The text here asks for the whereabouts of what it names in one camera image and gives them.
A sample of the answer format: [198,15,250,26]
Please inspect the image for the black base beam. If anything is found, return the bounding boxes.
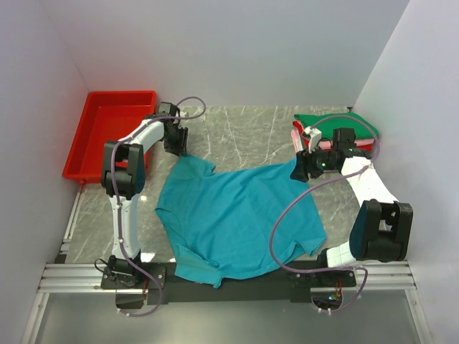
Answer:
[100,263,356,305]

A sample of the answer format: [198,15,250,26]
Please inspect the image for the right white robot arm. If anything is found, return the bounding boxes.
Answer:
[290,127,414,268]

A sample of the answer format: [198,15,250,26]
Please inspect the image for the purple cable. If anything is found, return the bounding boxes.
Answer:
[111,95,207,320]
[268,113,382,315]

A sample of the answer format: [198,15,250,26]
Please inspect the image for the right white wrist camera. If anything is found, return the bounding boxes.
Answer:
[303,126,322,153]

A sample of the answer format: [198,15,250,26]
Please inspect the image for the aluminium frame rail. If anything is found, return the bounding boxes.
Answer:
[37,190,102,294]

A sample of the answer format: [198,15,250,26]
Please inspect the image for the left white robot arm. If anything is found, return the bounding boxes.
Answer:
[101,102,188,288]

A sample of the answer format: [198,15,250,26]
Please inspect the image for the teal t shirt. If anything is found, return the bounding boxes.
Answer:
[155,155,327,288]

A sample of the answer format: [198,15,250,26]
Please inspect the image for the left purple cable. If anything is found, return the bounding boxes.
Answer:
[111,95,207,320]

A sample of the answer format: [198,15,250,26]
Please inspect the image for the red folded t shirt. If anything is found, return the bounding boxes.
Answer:
[292,120,376,153]

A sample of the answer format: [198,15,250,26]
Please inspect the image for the green folded t shirt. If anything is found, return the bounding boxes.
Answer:
[294,113,373,140]

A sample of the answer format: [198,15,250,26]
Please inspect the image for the red plastic bin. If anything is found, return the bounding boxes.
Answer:
[62,90,156,184]

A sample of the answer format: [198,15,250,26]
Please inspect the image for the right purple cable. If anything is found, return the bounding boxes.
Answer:
[268,113,382,315]

